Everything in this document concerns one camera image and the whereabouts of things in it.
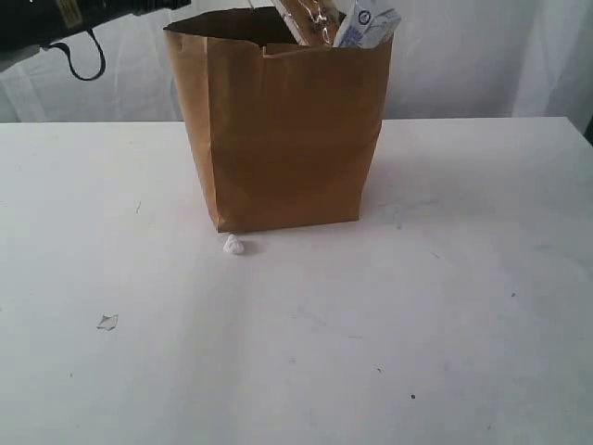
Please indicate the small blue white milk carton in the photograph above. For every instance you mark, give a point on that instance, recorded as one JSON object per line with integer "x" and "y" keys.
{"x": 367, "y": 24}

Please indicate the brown paper bag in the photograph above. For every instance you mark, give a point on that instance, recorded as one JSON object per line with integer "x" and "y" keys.
{"x": 282, "y": 134}

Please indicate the spaghetti pack black ends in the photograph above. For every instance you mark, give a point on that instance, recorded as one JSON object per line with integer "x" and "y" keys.
{"x": 312, "y": 22}

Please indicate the chipped spot paint flake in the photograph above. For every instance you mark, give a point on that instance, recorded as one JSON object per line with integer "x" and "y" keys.
{"x": 108, "y": 322}

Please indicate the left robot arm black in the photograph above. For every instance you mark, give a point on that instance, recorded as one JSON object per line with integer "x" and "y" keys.
{"x": 27, "y": 27}

